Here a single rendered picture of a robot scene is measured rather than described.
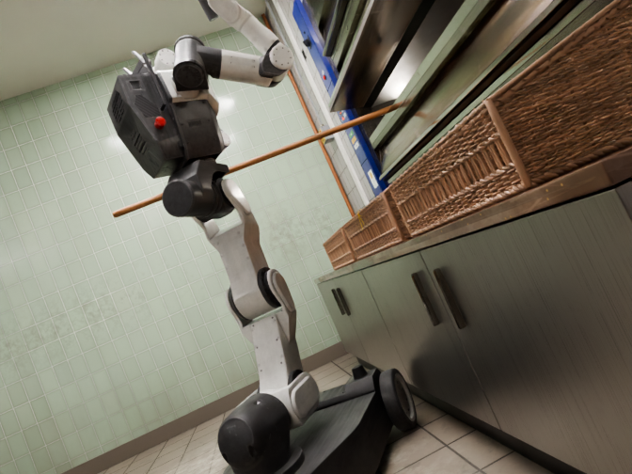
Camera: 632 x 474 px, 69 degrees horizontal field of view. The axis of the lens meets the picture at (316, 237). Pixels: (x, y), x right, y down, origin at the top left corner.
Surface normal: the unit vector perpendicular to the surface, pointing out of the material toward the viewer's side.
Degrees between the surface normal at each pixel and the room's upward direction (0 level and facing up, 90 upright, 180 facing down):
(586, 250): 90
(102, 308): 90
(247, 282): 70
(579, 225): 90
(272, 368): 65
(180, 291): 90
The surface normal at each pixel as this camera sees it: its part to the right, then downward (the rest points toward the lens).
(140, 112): 0.52, -0.30
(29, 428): 0.13, -0.14
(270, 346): -0.45, -0.34
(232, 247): -0.36, -0.04
